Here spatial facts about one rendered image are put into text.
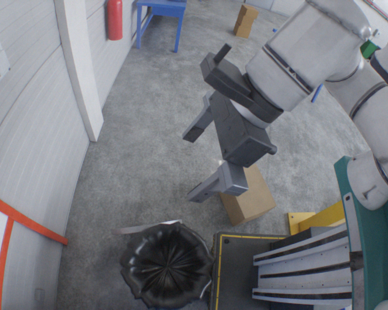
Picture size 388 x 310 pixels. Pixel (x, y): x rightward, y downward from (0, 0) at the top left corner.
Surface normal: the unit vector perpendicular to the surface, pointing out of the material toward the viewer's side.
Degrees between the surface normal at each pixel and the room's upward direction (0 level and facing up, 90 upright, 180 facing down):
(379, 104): 60
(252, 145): 84
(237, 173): 24
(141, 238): 16
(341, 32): 71
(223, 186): 66
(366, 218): 0
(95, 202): 0
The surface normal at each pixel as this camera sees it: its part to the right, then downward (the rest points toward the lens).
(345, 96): -0.92, 0.37
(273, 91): -0.33, 0.53
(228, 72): 0.54, -0.56
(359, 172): -0.83, -0.42
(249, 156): 0.10, 0.78
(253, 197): 0.18, -0.53
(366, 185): -0.77, 0.04
